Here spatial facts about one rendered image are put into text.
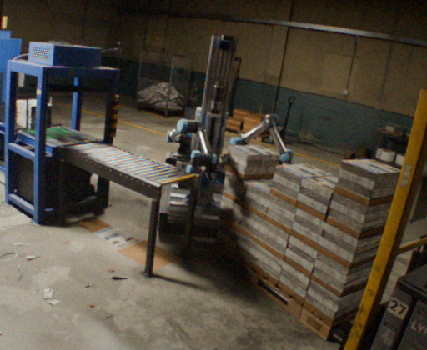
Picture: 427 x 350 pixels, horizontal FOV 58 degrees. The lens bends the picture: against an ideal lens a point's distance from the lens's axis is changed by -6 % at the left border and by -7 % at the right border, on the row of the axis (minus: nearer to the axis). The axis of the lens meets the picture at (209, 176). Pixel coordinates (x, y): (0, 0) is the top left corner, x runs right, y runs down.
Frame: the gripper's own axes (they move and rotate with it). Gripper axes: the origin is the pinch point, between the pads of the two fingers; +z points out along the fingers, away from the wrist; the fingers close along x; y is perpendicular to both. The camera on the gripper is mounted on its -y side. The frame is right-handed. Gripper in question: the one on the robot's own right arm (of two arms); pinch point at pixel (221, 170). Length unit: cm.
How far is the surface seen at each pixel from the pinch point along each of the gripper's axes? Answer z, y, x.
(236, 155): 8.3, 15.3, -6.7
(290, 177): 8, 17, -73
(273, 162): 39.0, 13.2, -23.1
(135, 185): -78, -12, 9
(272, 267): 8, -59, -75
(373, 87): 612, 88, 261
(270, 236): 8, -35, -66
